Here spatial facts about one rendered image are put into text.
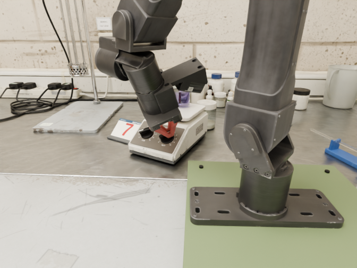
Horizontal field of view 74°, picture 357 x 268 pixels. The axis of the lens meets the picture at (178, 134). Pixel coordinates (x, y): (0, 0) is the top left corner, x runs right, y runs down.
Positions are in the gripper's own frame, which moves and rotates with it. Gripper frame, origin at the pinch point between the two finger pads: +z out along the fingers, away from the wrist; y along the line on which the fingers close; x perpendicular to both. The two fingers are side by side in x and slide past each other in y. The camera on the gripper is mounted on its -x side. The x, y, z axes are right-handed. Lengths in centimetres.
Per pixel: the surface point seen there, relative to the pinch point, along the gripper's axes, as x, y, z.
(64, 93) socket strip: 32, 60, 15
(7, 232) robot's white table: 29.0, -13.6, -10.1
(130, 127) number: 8.8, 13.1, 5.8
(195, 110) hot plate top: -8.8, 6.3, 3.4
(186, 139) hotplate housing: -3.0, -1.4, 3.1
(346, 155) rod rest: -35.2, -17.4, 13.9
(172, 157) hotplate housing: 1.6, -5.2, 2.1
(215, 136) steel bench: -11.8, 3.5, 13.7
